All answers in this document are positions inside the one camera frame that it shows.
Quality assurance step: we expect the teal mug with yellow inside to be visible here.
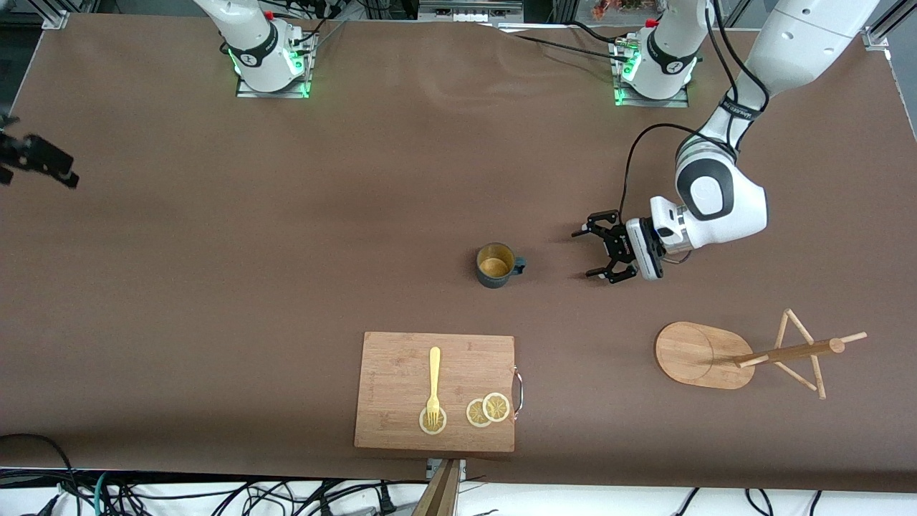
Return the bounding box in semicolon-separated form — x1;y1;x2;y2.
476;242;527;289

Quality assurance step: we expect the wooden mug rack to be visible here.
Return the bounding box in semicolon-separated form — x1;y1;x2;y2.
654;308;868;400

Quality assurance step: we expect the yellow plastic fork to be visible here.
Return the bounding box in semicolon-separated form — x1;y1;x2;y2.
426;347;441;425

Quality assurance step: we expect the bamboo cutting board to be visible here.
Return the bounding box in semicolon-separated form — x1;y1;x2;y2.
354;331;517;453

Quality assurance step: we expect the grey power strip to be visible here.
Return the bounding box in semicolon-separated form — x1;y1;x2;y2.
419;0;524;22

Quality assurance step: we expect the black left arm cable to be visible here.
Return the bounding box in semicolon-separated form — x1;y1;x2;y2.
620;0;771;223

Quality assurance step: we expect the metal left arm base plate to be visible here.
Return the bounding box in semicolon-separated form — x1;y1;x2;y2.
614;39;690;108

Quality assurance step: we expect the long black table cable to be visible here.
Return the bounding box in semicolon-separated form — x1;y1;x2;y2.
512;32;631;65

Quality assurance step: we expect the short black table cable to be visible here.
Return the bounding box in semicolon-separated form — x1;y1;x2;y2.
570;20;624;45

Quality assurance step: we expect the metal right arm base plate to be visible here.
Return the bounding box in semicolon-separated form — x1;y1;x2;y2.
236;32;312;99

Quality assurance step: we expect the black looped floor cable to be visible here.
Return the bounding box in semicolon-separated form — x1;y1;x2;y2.
0;434;80;502

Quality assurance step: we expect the wooden camera post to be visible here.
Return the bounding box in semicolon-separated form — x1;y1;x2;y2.
412;459;461;516

